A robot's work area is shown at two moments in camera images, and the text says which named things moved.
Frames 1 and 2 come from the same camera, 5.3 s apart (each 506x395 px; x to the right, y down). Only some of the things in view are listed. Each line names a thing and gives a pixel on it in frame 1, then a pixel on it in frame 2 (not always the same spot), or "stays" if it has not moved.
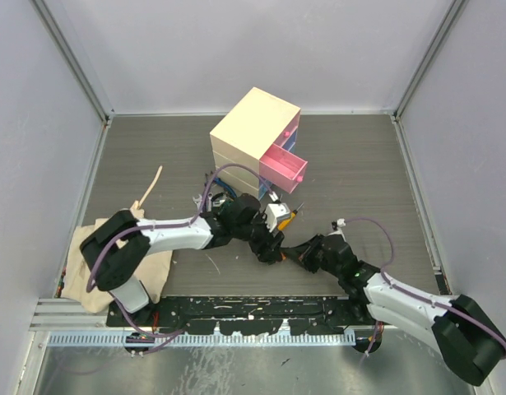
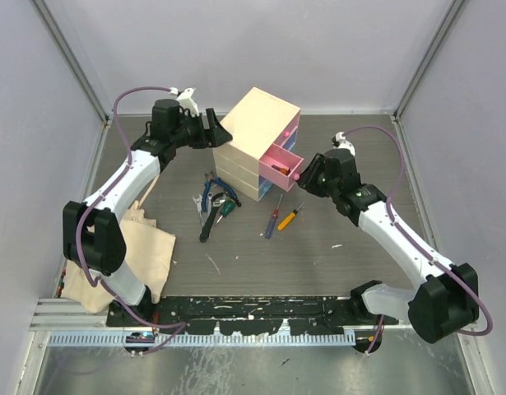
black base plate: x=247 y=314 stays
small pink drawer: x=286 y=135 stays
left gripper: x=264 y=249 → x=214 y=137
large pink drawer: x=281 y=169 stays
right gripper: x=304 y=252 → x=308 y=176
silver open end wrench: x=197 y=201 stays
